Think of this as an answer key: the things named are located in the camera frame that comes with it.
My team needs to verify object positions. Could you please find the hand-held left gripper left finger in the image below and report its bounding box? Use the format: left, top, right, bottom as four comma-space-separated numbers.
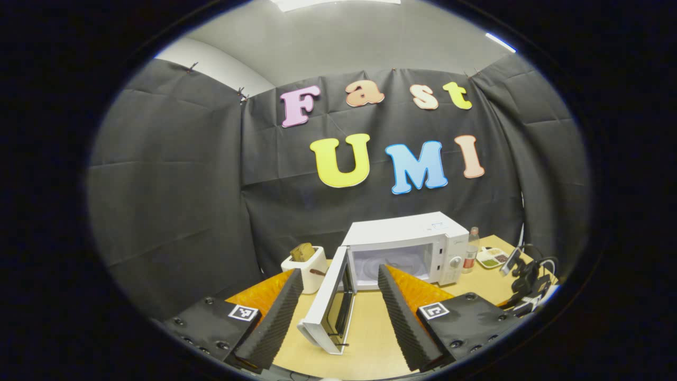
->
163, 267, 305, 372

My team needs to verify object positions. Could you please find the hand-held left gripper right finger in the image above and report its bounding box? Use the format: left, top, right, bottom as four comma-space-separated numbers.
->
377, 264, 522, 372

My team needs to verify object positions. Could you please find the white microwave oven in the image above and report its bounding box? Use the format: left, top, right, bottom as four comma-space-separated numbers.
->
297, 212, 470, 355

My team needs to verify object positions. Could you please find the white divided grain dish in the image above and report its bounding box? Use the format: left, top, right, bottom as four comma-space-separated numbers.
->
476, 246, 511, 270

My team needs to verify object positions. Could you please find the clear glass bottle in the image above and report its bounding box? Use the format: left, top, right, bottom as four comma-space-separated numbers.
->
462, 226, 481, 274

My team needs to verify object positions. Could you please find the white toaster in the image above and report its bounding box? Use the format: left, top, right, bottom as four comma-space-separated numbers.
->
280, 246, 329, 295

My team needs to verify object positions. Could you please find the brown bread slice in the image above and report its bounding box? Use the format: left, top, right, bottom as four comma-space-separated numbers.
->
290, 242, 317, 262

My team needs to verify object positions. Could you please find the black backdrop cloth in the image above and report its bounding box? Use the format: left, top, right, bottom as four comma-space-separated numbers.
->
87, 53, 590, 321

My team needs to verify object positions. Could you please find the small ceiling light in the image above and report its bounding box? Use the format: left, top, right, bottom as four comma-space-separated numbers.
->
485, 32, 517, 54

